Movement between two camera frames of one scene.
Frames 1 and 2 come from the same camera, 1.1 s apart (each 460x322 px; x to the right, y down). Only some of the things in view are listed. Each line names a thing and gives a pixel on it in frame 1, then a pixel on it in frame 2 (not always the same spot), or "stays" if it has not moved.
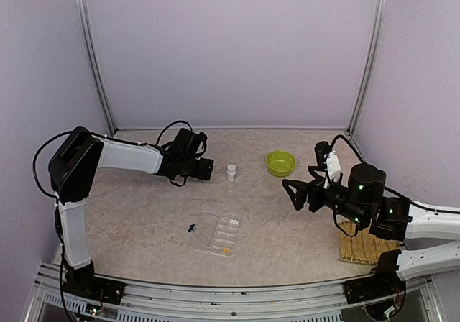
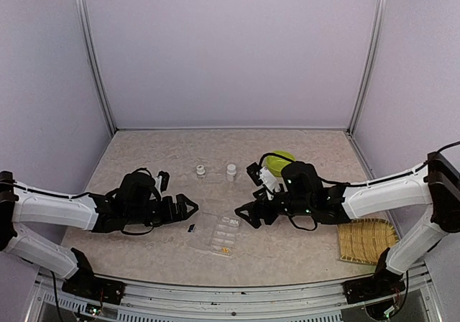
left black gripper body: (204, 172) to (167, 215)
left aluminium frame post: (87, 34) stays
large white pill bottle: (231, 172) stays
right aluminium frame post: (372, 56) stays
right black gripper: (315, 187) to (253, 207)
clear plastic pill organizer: (215, 233) stays
